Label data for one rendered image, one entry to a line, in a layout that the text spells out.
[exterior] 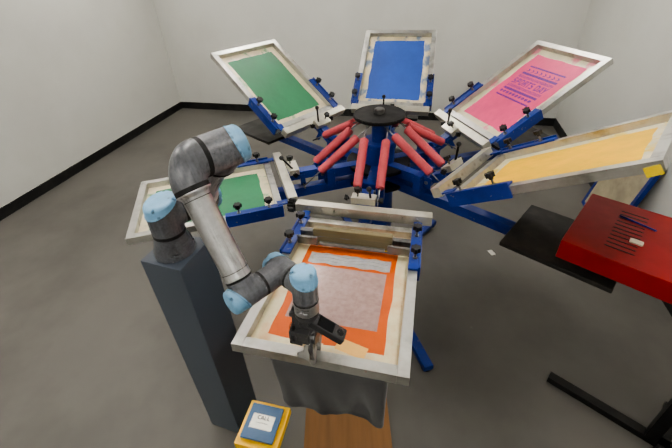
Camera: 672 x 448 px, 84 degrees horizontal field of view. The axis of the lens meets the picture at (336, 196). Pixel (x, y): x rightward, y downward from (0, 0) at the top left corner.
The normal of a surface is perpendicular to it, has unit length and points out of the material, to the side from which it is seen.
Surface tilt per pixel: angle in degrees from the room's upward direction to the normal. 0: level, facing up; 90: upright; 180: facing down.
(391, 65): 32
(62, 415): 0
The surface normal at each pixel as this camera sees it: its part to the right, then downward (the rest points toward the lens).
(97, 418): -0.04, -0.84
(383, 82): -0.15, -0.42
